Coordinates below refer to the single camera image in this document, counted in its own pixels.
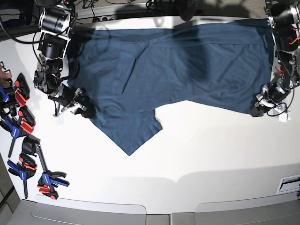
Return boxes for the dark blue T-shirt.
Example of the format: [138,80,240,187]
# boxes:
[67,19,274,155]

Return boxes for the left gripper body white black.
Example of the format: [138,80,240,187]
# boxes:
[255,85,290,116]

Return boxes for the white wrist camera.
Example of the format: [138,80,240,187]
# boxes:
[278,113,291,123]
[55,116,64,125]

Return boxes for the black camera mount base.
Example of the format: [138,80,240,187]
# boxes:
[179,0,202,22]

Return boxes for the left grey chair back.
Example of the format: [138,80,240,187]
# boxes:
[8,195,170,225]

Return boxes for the person hand at edge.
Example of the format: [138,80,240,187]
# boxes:
[0,71,12,88]

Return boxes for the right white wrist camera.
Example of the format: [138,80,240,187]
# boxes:
[55,116,64,125]

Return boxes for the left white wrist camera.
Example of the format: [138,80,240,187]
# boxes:
[278,113,291,123]

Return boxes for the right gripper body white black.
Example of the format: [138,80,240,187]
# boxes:
[48,85,87,117]

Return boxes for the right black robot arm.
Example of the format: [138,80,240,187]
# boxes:
[33,0,95,119]

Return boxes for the bottom blue red bar clamp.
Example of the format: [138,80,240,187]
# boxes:
[22,136,69,200]

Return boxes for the right grey chair back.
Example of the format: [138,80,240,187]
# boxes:
[171,193,300,225]

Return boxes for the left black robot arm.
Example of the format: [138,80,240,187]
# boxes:
[250,0,300,117]

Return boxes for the top blue red bar clamp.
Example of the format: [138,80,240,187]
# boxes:
[0,73,30,116]

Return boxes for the grey chair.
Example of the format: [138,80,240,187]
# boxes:
[8,195,170,225]
[171,193,300,225]

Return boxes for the blue red bar clamp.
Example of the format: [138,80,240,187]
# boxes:
[7,152,37,199]
[0,73,30,116]
[22,136,69,200]
[0,105,35,158]

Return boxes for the metal hex key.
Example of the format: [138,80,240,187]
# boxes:
[0,61,11,74]

